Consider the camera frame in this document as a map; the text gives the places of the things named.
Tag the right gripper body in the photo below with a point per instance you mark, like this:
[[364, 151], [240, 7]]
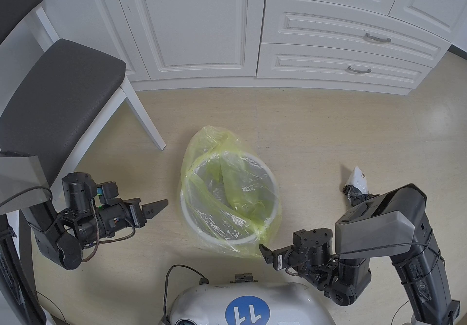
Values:
[[288, 259]]

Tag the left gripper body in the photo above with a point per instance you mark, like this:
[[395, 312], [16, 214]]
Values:
[[116, 217]]

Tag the black plastic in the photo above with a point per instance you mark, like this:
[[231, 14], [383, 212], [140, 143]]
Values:
[[355, 194]]

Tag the white printed wrapper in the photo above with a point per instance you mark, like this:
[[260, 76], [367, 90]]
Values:
[[355, 177]]

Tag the yellow plastic bag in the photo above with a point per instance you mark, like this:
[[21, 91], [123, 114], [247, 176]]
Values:
[[204, 141]]

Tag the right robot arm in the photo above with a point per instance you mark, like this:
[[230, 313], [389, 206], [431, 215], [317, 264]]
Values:
[[383, 221]]

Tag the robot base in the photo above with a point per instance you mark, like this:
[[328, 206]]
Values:
[[204, 305]]

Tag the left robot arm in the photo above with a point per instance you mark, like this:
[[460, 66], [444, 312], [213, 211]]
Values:
[[47, 232]]

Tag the white trash bin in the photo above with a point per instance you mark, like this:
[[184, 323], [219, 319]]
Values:
[[268, 173]]

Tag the white chair grey cushions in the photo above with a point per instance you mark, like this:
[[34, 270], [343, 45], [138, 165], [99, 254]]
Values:
[[54, 97]]

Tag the white wardrobe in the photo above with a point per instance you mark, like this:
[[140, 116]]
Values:
[[200, 6]]

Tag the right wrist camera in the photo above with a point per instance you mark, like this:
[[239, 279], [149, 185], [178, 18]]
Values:
[[301, 239]]

